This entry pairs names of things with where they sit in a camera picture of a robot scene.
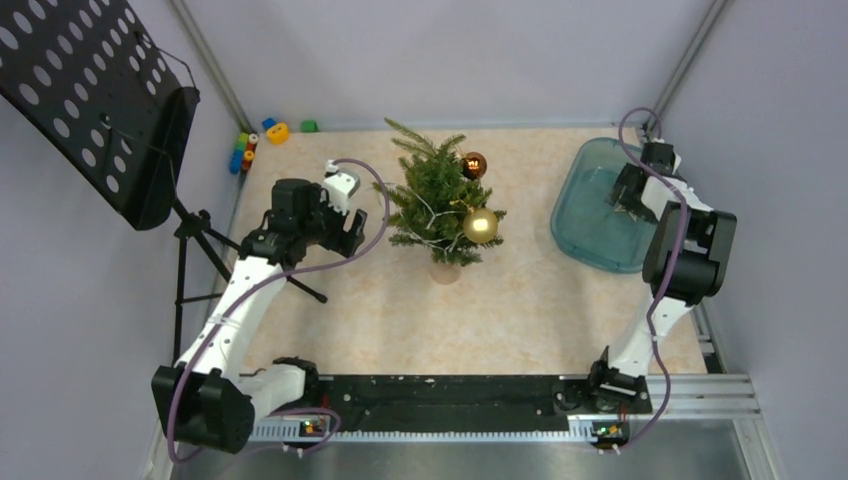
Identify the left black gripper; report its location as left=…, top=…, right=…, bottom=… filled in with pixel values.
left=299, top=183, right=366, bottom=258

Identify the small green christmas tree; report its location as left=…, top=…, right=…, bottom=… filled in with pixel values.
left=373, top=117, right=507, bottom=285

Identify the gold bauble ornament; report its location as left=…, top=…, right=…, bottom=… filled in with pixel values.
left=451, top=200, right=499, bottom=244

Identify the copper bauble ornament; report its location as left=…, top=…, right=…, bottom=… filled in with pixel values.
left=461, top=152, right=488, bottom=181

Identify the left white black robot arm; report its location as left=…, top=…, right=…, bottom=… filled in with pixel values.
left=151, top=171, right=367, bottom=453

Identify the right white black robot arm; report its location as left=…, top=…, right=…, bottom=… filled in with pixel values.
left=586, top=139, right=738, bottom=413

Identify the teal plastic tray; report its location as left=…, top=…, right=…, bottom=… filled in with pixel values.
left=550, top=137, right=655, bottom=274

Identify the green toy block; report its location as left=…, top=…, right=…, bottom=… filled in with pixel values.
left=300, top=119, right=320, bottom=133

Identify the yellow toy block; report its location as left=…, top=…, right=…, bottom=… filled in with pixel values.
left=266, top=122, right=290, bottom=145

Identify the stacked colourful brick toy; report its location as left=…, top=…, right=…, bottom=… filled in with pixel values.
left=228, top=132, right=259, bottom=175

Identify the black perforated music stand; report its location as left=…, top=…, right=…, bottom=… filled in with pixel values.
left=0, top=0, right=329, bottom=362

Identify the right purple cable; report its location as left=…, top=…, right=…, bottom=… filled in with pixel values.
left=616, top=107, right=686, bottom=454

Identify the purple cable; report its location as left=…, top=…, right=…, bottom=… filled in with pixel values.
left=165, top=157, right=391, bottom=465
left=616, top=107, right=686, bottom=454

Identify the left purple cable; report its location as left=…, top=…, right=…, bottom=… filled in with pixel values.
left=165, top=157, right=391, bottom=465

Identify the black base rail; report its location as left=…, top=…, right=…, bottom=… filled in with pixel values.
left=290, top=375, right=653, bottom=434

